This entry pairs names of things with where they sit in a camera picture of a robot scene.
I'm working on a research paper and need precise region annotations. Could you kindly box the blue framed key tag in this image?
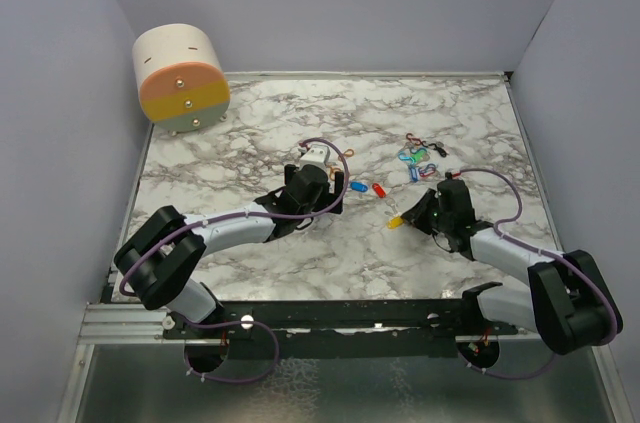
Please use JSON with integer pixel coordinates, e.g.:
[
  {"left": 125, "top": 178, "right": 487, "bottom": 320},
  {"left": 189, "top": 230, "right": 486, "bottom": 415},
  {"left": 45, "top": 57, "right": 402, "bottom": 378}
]
[{"left": 408, "top": 166, "right": 422, "bottom": 182}]

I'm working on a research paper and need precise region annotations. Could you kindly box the green framed key tag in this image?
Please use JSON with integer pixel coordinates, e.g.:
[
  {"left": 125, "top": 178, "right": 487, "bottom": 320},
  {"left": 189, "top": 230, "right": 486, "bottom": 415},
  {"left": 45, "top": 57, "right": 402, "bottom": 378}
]
[{"left": 411, "top": 148, "right": 430, "bottom": 164}]

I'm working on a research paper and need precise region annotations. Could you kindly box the red S carabiner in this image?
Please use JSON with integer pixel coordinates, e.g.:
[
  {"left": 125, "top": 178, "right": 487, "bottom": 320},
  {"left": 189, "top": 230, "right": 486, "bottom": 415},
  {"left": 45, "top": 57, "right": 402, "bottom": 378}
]
[{"left": 406, "top": 133, "right": 422, "bottom": 145}]

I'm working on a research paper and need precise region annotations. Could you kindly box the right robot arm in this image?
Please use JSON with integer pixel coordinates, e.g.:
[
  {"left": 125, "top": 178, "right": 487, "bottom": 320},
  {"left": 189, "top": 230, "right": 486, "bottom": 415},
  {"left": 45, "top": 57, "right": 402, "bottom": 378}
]
[{"left": 401, "top": 176, "right": 623, "bottom": 355}]

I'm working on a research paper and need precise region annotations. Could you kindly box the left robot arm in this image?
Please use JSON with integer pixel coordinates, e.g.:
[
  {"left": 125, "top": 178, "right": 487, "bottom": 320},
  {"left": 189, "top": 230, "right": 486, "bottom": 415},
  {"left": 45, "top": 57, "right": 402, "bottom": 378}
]
[{"left": 114, "top": 164, "right": 349, "bottom": 338}]

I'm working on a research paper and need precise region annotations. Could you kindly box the blue solid key tag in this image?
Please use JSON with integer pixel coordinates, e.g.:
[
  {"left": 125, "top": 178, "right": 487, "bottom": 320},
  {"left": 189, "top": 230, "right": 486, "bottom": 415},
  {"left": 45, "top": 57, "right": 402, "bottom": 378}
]
[{"left": 350, "top": 181, "right": 368, "bottom": 193}]

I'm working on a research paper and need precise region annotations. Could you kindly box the yellow solid key tag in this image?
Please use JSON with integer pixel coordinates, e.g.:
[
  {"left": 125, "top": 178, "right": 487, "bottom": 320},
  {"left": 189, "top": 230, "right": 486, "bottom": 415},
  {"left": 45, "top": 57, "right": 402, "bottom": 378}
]
[{"left": 386, "top": 214, "right": 404, "bottom": 230}]

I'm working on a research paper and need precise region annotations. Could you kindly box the pastel three-drawer cylinder box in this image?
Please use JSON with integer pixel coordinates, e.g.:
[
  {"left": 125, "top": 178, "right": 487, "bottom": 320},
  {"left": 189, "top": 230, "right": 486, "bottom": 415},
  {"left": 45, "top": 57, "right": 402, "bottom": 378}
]
[{"left": 132, "top": 23, "right": 231, "bottom": 133}]

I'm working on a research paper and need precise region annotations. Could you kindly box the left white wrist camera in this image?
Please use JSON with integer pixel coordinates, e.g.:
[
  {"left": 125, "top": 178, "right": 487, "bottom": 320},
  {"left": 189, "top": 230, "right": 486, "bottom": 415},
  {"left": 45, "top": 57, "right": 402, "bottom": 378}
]
[{"left": 299, "top": 144, "right": 330, "bottom": 171}]

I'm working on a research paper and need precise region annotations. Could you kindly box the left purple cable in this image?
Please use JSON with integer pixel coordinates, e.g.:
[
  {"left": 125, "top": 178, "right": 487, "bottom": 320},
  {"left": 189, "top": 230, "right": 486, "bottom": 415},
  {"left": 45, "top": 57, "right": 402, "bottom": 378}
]
[{"left": 118, "top": 137, "right": 350, "bottom": 386}]

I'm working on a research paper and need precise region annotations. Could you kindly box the purple cable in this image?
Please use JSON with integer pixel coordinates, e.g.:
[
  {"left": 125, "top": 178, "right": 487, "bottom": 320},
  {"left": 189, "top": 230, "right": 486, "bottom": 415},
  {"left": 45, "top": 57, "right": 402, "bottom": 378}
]
[
  {"left": 118, "top": 137, "right": 350, "bottom": 386},
  {"left": 452, "top": 168, "right": 624, "bottom": 379}
]

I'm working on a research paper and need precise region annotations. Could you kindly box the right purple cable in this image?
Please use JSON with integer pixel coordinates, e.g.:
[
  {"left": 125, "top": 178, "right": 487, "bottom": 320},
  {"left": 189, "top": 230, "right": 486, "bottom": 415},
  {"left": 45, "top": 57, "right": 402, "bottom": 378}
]
[{"left": 452, "top": 168, "right": 624, "bottom": 379}]

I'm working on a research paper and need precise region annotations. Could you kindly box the black mounting rail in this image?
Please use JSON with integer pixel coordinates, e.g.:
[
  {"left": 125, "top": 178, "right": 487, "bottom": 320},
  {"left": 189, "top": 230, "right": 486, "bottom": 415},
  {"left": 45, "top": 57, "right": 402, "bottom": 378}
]
[{"left": 164, "top": 298, "right": 521, "bottom": 362}]

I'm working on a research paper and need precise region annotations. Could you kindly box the aluminium extrusion frame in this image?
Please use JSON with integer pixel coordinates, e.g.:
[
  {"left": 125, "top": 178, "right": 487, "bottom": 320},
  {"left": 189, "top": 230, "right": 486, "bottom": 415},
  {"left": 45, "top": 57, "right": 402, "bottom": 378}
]
[{"left": 78, "top": 304, "right": 167, "bottom": 345}]

